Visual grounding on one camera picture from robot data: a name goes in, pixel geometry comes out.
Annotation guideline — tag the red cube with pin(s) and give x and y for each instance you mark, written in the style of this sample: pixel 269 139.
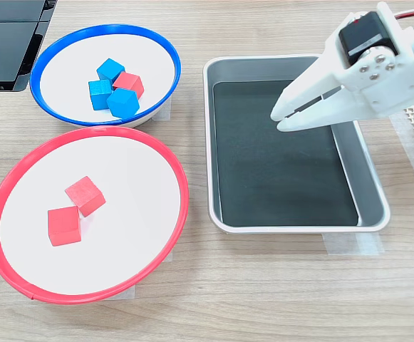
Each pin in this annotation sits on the red cube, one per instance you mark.
pixel 64 226
pixel 130 82
pixel 85 194

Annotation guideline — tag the clear tape strip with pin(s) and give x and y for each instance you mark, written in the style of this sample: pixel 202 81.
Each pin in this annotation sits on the clear tape strip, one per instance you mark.
pixel 121 294
pixel 404 142
pixel 352 244
pixel 164 110

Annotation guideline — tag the steel tray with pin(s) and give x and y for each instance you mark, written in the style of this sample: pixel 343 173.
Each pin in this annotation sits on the steel tray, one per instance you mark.
pixel 367 185

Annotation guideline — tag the black mat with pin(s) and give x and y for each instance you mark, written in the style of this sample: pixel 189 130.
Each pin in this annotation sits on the black mat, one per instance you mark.
pixel 281 178

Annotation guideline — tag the blue cube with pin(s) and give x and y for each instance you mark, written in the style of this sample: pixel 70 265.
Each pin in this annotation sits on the blue cube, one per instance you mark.
pixel 109 69
pixel 99 94
pixel 123 103

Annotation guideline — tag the red-rimmed white plate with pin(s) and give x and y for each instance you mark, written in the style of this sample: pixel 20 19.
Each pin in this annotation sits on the red-rimmed white plate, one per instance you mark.
pixel 128 178

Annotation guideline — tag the blue-rimmed white plate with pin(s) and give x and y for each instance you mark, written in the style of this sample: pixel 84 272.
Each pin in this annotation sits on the blue-rimmed white plate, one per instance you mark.
pixel 67 60

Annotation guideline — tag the black flat device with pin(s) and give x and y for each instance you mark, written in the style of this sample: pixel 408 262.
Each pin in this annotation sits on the black flat device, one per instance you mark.
pixel 3 46

